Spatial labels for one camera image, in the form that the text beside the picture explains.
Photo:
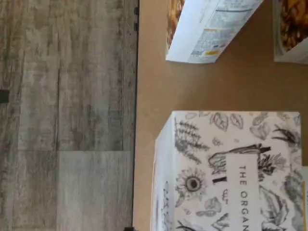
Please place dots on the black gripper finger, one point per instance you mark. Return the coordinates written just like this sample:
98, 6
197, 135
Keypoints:
129, 229

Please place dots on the white tea box yellow strip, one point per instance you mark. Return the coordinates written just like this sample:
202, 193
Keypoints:
216, 192

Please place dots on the brown particle board shelf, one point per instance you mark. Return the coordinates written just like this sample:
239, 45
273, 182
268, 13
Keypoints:
204, 86

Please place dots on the purely elizabeth yellow cereal box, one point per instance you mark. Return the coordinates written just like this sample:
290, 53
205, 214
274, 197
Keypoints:
197, 36

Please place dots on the white food box right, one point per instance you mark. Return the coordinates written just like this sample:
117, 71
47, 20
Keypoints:
291, 36

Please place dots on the small dark block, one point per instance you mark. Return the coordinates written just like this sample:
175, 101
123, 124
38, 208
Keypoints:
4, 96

